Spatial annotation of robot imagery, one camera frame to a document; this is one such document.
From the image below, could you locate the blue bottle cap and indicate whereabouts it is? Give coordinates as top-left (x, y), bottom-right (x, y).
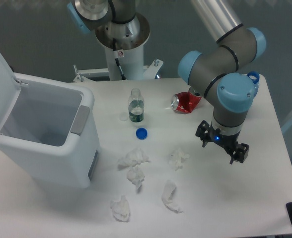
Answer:
top-left (136, 127), bottom-right (148, 140)

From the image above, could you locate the white bottle cap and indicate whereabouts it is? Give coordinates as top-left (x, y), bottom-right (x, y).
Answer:
top-left (119, 113), bottom-right (128, 121)

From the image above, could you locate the white open trash bin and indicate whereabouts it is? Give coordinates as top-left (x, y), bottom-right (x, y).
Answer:
top-left (0, 53), bottom-right (100, 188)

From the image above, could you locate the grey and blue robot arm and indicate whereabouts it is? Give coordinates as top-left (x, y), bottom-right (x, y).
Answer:
top-left (67, 0), bottom-right (266, 163)

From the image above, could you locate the crushed red soda can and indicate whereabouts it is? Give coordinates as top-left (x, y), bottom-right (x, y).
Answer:
top-left (170, 91), bottom-right (202, 114)

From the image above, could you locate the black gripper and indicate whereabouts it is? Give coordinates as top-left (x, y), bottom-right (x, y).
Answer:
top-left (195, 120), bottom-right (249, 165)

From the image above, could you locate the clear green label bottle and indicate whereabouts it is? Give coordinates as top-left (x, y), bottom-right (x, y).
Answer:
top-left (128, 88), bottom-right (144, 122)

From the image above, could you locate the black cable on pedestal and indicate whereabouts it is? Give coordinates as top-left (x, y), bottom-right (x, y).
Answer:
top-left (112, 38), bottom-right (126, 80)

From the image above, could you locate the white paper ball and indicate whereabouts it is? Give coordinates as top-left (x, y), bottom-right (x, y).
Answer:
top-left (168, 148), bottom-right (190, 171)
top-left (127, 166), bottom-right (145, 190)
top-left (161, 179), bottom-right (183, 213)
top-left (110, 195), bottom-right (130, 222)
top-left (117, 148), bottom-right (150, 169)

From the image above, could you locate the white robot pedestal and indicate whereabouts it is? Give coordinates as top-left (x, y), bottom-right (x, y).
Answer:
top-left (73, 13), bottom-right (164, 81)

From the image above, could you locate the blue plastic drink bottle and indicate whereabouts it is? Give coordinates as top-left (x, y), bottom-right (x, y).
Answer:
top-left (247, 71), bottom-right (260, 98)

